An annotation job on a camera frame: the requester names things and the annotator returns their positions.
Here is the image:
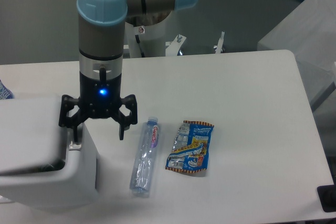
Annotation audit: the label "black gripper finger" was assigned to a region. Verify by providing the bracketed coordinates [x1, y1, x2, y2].
[110, 94, 138, 140]
[59, 94, 91, 142]

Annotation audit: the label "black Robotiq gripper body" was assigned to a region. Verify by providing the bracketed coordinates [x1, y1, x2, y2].
[78, 73, 122, 119]

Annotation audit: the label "blue crumpled snack wrapper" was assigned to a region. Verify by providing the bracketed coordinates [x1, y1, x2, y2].
[165, 120, 214, 174]

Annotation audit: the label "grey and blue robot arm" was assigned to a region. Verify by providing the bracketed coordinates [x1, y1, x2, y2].
[59, 0, 197, 143]

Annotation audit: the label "white push-lid trash can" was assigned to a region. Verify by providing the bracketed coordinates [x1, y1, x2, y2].
[1, 95, 99, 208]

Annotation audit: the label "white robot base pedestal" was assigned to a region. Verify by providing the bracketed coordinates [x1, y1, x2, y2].
[125, 11, 173, 58]

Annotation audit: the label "black device at table edge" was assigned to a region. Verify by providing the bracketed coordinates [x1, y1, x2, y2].
[317, 185, 335, 212]

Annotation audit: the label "blue patterned object left edge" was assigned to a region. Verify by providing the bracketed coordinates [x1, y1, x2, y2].
[0, 80, 14, 100]

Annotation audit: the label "white metal mounting frame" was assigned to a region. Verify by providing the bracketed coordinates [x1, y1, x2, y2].
[165, 31, 225, 56]

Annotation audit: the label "crushed clear plastic bottle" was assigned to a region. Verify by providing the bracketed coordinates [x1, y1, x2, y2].
[129, 116, 160, 198]

